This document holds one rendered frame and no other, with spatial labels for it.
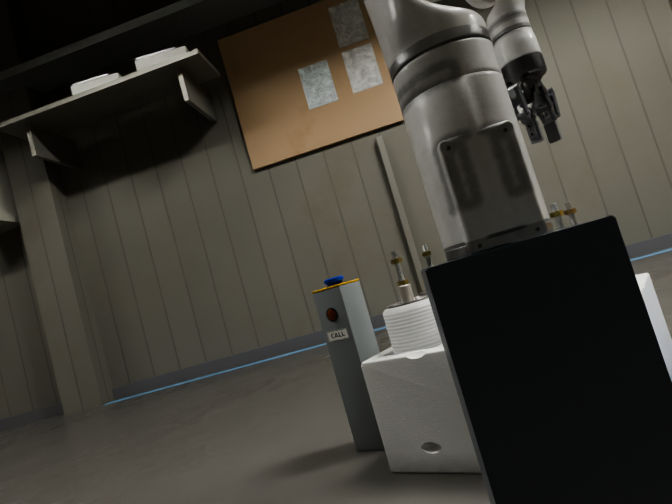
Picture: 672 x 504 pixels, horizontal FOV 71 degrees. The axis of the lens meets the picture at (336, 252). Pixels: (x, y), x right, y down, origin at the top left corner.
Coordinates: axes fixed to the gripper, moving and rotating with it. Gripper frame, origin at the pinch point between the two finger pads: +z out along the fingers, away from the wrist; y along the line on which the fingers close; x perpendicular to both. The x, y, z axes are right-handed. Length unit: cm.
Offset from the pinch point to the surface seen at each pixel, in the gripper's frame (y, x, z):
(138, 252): 18, 307, -51
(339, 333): -32, 33, 24
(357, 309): -28.0, 31.3, 21.1
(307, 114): 116, 199, -106
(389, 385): -37, 18, 33
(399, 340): -33.4, 16.7, 27.0
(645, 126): 255, 55, -29
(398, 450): -37, 20, 43
